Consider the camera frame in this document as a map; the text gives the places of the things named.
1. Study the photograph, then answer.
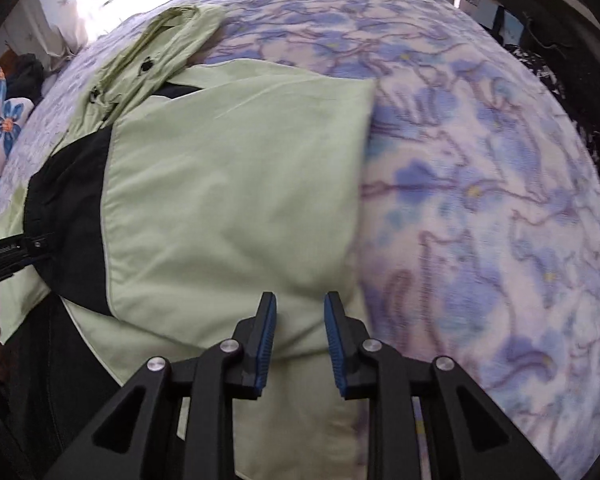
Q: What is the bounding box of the pale window curtain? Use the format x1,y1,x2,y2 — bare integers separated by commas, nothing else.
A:
34,0,261,57

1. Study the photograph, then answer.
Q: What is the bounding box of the blue floral bedsheet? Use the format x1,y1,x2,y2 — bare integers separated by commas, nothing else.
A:
0,0,600,480

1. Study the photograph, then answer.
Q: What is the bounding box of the dark clothes pile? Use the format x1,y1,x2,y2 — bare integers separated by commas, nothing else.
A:
5,54,46,106

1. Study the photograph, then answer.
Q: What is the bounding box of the green and black jacket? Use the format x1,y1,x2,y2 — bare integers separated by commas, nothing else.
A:
0,4,378,480

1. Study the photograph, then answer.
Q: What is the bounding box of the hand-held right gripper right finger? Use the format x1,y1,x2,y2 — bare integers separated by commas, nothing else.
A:
323,291,556,480

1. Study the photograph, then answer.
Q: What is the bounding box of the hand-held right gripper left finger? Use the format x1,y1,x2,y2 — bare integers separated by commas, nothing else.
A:
45,291,279,480

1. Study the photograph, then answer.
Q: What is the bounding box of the white and blue box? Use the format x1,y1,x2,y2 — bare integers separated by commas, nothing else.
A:
460,0,502,30

